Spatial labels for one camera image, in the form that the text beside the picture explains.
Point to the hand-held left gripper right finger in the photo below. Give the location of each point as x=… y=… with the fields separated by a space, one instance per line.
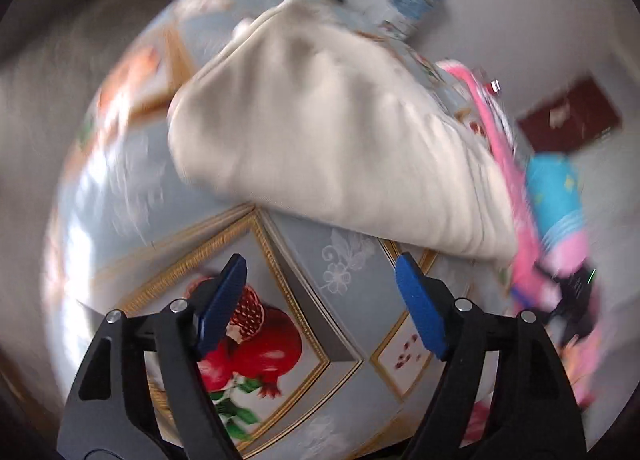
x=420 y=300

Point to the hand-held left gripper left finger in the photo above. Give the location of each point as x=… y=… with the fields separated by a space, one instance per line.
x=225 y=300

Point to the beige zip jacket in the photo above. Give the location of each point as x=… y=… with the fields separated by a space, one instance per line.
x=325 y=130

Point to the fruit print tablecloth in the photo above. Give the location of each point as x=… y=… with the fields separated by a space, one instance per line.
x=310 y=250

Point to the blue bolster pillow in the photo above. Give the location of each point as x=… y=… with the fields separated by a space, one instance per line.
x=555 y=195

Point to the pink floral blanket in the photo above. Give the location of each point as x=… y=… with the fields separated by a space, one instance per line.
x=500 y=140

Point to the blue tin can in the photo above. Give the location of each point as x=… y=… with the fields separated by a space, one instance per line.
x=415 y=0

